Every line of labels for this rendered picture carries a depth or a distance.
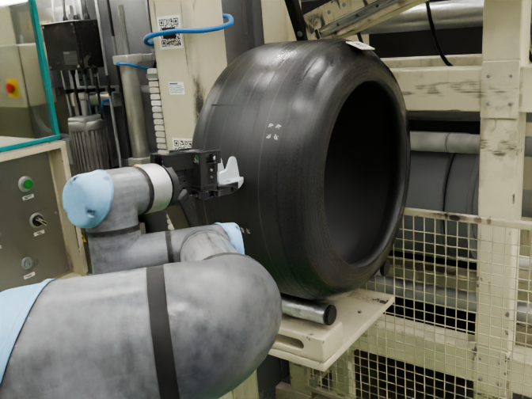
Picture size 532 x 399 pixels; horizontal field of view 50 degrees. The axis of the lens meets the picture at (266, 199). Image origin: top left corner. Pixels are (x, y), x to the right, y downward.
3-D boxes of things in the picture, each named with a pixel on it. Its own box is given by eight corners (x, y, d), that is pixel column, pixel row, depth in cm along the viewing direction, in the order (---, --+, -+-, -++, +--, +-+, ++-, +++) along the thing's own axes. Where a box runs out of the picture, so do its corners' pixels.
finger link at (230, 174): (254, 154, 105) (222, 159, 98) (254, 186, 106) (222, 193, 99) (241, 153, 107) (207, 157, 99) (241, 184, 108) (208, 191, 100)
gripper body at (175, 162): (225, 149, 97) (173, 156, 87) (226, 199, 98) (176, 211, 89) (191, 147, 101) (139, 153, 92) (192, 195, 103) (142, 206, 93)
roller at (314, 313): (218, 282, 146) (209, 297, 143) (210, 272, 143) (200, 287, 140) (339, 312, 125) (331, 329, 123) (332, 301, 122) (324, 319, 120)
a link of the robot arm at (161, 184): (155, 218, 85) (119, 211, 90) (176, 212, 89) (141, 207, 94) (153, 167, 84) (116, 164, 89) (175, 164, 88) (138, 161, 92)
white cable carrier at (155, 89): (170, 245, 158) (146, 68, 144) (182, 239, 161) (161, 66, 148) (181, 248, 155) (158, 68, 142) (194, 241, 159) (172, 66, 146)
